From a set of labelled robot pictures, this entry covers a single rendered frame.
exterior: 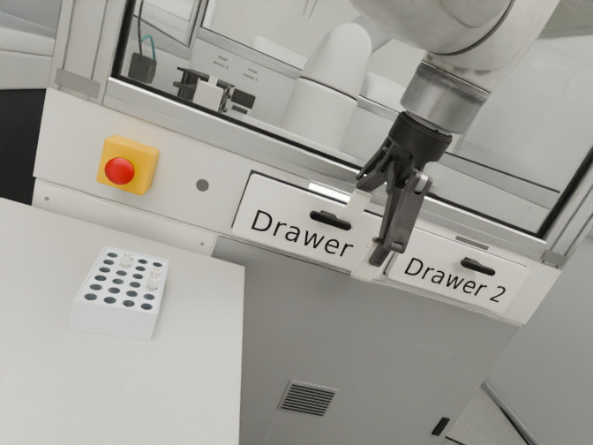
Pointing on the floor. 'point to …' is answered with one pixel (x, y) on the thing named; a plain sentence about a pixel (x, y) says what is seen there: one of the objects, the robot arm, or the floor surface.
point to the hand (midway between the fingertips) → (355, 244)
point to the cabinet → (326, 339)
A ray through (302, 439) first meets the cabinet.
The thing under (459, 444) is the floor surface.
